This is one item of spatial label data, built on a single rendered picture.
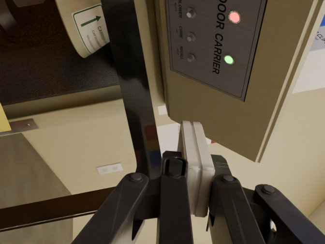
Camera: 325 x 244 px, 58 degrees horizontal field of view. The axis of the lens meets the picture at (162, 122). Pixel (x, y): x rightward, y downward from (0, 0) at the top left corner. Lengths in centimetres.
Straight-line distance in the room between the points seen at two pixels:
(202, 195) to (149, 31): 21
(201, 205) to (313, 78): 21
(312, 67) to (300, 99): 101
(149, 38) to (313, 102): 113
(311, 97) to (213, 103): 105
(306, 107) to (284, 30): 118
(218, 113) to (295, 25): 14
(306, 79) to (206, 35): 11
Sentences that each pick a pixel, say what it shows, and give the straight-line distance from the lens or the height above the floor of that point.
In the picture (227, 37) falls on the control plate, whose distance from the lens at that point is 25.
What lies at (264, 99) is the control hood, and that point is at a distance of 28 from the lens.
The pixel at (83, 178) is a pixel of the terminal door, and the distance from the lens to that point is 28.
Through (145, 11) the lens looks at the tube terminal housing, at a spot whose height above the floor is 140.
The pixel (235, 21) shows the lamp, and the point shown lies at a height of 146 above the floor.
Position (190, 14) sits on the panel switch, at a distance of 26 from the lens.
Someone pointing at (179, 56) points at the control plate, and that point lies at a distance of 30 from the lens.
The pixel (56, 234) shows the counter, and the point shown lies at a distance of 131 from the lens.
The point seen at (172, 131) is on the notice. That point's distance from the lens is 123.
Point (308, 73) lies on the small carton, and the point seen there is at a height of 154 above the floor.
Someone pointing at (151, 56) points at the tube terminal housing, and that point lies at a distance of 35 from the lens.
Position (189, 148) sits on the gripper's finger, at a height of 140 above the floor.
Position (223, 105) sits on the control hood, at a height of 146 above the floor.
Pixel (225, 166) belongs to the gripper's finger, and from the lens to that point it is 17.
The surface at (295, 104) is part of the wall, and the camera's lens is 135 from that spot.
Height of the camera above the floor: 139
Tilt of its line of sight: 2 degrees up
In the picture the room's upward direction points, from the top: 79 degrees clockwise
